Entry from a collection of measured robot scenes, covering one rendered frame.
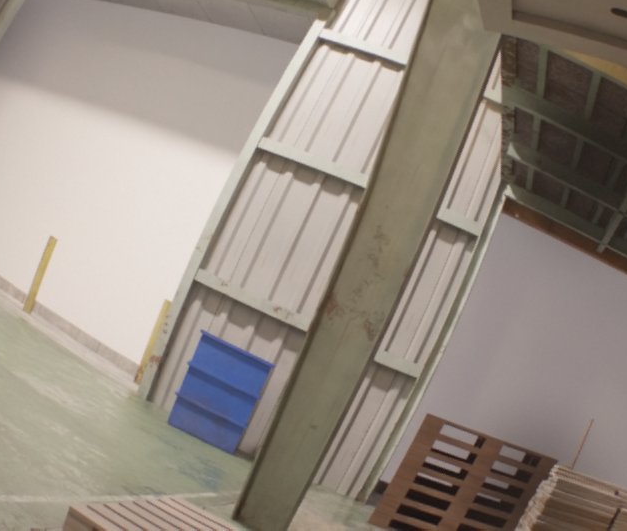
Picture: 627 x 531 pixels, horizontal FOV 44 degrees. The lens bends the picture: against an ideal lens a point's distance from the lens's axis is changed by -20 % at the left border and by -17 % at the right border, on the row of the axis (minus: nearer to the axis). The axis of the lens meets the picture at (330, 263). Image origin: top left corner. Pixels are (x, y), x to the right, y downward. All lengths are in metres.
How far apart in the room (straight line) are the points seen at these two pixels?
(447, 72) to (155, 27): 6.78
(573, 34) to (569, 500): 3.36
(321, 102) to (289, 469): 4.31
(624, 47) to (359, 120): 5.99
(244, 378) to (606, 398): 4.02
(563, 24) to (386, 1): 6.42
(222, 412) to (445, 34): 3.49
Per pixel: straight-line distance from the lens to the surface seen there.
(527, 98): 5.13
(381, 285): 4.12
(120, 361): 9.18
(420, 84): 4.38
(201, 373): 6.67
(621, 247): 7.11
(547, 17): 1.82
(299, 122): 7.75
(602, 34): 1.84
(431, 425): 5.92
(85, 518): 2.46
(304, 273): 7.38
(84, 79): 10.87
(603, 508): 4.79
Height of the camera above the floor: 0.84
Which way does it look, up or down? 7 degrees up
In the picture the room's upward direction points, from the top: 25 degrees clockwise
